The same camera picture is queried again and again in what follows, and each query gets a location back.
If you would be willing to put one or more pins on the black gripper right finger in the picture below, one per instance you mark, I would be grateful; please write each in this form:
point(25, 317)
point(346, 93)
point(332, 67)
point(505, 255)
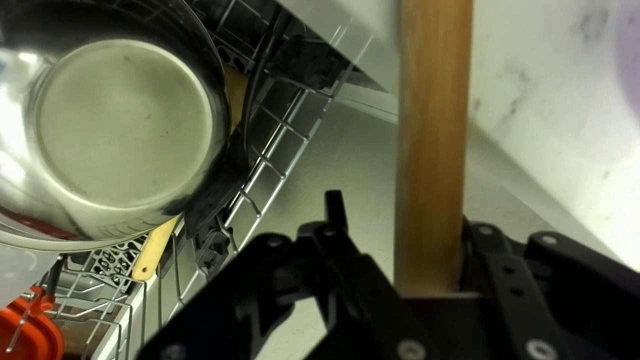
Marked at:
point(566, 293)

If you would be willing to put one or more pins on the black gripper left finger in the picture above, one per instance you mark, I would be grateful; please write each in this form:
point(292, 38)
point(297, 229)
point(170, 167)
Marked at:
point(266, 267)

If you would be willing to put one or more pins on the wooden spoon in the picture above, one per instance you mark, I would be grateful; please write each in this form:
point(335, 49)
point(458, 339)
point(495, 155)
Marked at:
point(432, 133)

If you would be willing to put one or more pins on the dishwasher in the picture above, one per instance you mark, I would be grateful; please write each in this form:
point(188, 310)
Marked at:
point(361, 181)

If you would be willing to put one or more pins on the black plastic rack fitting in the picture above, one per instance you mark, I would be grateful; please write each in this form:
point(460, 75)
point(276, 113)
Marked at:
point(221, 193)

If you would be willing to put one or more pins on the light wooden spatula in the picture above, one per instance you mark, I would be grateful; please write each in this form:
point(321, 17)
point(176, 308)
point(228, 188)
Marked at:
point(155, 252)

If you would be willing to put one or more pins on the steel bowl in rack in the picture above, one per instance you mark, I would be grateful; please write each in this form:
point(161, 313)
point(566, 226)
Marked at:
point(126, 126)

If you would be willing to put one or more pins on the orange plastic lid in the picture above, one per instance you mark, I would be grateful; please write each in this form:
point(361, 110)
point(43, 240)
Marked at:
point(27, 332)

